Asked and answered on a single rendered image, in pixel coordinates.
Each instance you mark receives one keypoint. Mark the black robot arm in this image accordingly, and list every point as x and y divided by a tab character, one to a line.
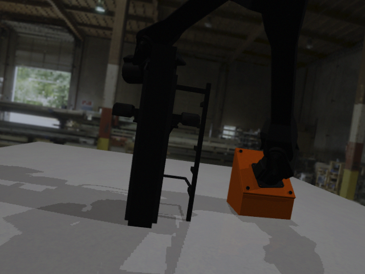
283	20

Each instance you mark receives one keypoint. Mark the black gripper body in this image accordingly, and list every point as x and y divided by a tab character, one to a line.
128	110

